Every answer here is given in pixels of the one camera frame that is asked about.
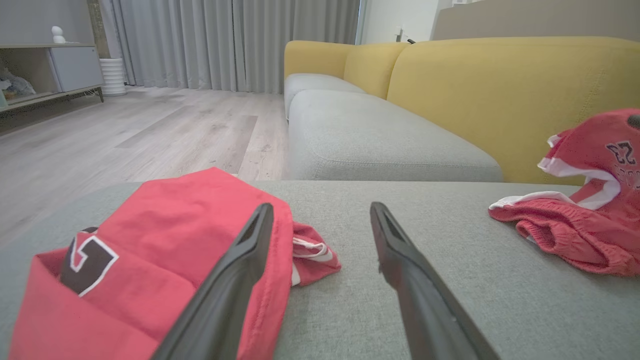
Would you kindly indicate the wide yellow sofa backrest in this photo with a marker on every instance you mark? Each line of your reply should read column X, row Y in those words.
column 500, row 100

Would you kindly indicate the small grey sofa seat cushion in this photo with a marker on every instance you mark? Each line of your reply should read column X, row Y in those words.
column 315, row 85

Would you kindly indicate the narrow yellow sofa backrest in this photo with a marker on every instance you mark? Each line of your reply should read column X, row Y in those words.
column 372, row 67

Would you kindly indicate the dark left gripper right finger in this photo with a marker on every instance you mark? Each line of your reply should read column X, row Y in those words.
column 425, row 310

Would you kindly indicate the red garment with wide white stripe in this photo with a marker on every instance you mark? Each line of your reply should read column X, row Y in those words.
column 590, row 235

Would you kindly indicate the white ribbed pot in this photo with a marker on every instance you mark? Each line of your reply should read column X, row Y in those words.
column 113, row 77

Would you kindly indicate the red garment with thin white stripes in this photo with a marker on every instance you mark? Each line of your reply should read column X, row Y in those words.
column 175, row 220

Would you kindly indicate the medium grey sofa seat cushion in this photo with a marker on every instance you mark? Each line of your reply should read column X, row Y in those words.
column 370, row 145

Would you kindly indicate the grey low cabinet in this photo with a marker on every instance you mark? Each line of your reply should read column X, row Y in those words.
column 75, row 67

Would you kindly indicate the grey pleated curtain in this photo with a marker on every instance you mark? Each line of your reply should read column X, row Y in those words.
column 225, row 45

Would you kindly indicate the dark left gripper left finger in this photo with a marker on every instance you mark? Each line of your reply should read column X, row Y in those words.
column 225, row 300

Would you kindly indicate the soft toys on cabinet shelf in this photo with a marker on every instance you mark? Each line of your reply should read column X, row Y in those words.
column 17, row 86

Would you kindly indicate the taupe upholstered panel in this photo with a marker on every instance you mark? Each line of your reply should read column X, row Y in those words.
column 540, row 20

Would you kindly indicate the small white figurine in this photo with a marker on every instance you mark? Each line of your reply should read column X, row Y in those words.
column 58, row 35

